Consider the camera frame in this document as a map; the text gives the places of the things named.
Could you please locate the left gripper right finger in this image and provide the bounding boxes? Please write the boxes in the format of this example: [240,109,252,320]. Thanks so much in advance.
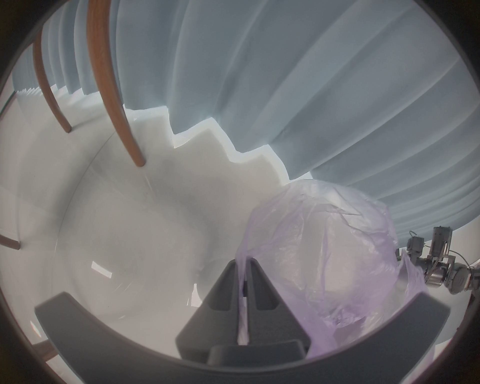
[245,259,312,351]

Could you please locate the purple plastic bag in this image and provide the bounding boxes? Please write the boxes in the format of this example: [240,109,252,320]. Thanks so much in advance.
[234,179,430,361]

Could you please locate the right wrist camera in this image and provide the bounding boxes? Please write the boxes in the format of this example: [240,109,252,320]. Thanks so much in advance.
[407,233,424,257]

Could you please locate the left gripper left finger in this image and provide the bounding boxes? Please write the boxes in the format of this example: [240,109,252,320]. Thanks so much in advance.
[175,259,241,364]

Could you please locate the pale blue curtain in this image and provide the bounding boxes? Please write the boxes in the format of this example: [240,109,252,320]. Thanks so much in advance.
[11,0,480,248]

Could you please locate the white cushioned wooden chair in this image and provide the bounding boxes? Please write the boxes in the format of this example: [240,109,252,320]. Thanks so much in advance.
[0,0,147,362]

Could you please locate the white trash bin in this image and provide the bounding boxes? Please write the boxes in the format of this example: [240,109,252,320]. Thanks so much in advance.
[296,202,399,331]

